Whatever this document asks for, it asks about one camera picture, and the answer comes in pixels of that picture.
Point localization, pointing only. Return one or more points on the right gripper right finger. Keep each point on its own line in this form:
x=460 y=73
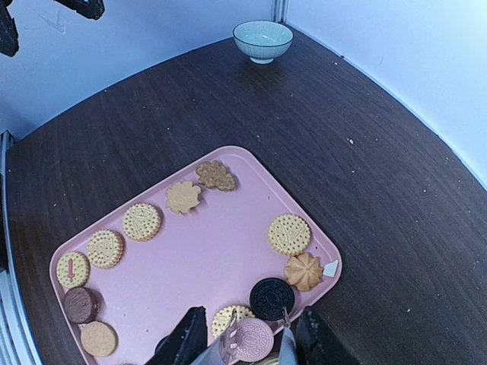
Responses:
x=316 y=342

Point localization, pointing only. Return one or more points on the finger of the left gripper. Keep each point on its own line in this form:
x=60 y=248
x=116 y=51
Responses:
x=8 y=33
x=91 y=9

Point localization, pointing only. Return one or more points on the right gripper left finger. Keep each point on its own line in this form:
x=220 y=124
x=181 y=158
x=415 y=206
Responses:
x=189 y=339

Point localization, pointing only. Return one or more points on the silver white tongs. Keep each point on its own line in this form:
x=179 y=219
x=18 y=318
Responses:
x=224 y=348

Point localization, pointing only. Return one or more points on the tan maple leaf cookie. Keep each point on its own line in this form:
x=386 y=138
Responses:
x=182 y=197

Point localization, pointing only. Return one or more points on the gold cookie tin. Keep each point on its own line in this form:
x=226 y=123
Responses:
x=271 y=359

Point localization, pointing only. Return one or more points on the black cookie lower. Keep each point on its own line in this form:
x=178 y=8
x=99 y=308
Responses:
x=163 y=345

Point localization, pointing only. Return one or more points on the embossed cookie tray right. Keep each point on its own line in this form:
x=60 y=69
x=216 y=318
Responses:
x=222 y=318

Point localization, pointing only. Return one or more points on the black sandwich cookie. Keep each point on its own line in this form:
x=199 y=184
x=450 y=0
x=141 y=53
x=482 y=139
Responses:
x=269 y=297

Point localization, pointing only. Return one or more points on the swirl butter cookie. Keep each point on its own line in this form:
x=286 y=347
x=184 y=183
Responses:
x=303 y=271

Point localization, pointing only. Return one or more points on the plain tan round cookie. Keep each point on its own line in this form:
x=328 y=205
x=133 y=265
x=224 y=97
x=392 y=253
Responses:
x=98 y=339

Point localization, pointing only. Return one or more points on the dark red round cookie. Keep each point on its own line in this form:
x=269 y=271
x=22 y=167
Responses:
x=81 y=305

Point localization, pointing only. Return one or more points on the round cookie tray top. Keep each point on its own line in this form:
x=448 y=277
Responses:
x=289 y=234

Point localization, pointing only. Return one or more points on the pink plastic tray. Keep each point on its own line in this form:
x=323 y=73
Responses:
x=210 y=257

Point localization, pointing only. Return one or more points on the embossed cookie left lower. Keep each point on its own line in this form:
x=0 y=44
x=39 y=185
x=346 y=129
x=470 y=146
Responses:
x=105 y=249

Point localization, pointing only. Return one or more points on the embossed cookie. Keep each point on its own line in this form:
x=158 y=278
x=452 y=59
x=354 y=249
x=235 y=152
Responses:
x=105 y=249
x=141 y=222

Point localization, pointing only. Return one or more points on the embossed cookie left upper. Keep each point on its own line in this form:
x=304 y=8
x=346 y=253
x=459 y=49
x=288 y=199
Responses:
x=141 y=222

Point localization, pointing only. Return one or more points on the round cookie red mark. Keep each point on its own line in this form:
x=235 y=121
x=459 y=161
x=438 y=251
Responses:
x=73 y=269

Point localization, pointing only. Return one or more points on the pale blue ceramic bowl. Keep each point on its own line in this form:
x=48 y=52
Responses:
x=262 y=41

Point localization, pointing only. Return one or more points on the brown leaf cookie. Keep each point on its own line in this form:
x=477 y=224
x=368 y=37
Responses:
x=215 y=175

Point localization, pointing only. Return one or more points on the left frame post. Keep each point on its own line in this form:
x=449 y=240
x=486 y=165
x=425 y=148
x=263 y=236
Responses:
x=279 y=11

